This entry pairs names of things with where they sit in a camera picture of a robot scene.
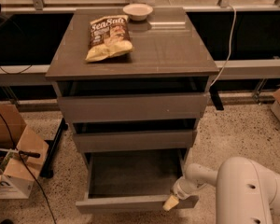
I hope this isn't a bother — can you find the grey top drawer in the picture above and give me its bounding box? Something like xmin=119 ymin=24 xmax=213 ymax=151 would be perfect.
xmin=58 ymin=93 xmax=208 ymax=123

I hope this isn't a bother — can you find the black metal stand leg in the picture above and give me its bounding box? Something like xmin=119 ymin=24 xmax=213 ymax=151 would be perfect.
xmin=40 ymin=119 xmax=68 ymax=178

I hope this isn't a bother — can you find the grey middle drawer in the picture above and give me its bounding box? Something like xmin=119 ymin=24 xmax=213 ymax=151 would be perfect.
xmin=73 ymin=130 xmax=197 ymax=153

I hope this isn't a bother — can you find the sea salt chips bag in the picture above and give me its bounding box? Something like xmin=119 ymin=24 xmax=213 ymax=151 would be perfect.
xmin=86 ymin=15 xmax=133 ymax=63

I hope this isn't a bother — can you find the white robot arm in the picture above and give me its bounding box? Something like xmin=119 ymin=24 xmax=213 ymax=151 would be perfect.
xmin=163 ymin=157 xmax=280 ymax=224

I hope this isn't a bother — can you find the white cable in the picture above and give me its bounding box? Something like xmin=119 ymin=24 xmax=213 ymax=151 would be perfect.
xmin=209 ymin=4 xmax=237 ymax=89

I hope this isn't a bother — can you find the grey drawer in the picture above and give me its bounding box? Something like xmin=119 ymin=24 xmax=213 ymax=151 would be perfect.
xmin=58 ymin=93 xmax=208 ymax=123
xmin=73 ymin=130 xmax=197 ymax=153
xmin=76 ymin=148 xmax=185 ymax=214

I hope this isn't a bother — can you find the metal railing beam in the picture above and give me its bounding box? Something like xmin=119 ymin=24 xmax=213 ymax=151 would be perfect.
xmin=0 ymin=59 xmax=280 ymax=87

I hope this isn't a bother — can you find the open cardboard box left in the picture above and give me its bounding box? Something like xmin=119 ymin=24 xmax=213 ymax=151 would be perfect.
xmin=0 ymin=105 xmax=49 ymax=199

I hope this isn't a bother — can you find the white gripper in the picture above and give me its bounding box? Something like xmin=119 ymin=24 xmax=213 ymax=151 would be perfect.
xmin=163 ymin=176 xmax=203 ymax=211

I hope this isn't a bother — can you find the white bowl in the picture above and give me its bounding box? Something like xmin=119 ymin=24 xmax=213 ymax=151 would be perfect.
xmin=123 ymin=4 xmax=153 ymax=21

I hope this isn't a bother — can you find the grey bottom drawer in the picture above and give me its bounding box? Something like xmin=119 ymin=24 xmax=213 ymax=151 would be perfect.
xmin=76 ymin=148 xmax=185 ymax=214

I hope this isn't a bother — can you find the black cable on floor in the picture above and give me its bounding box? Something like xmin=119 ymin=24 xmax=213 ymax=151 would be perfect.
xmin=0 ymin=104 xmax=58 ymax=224

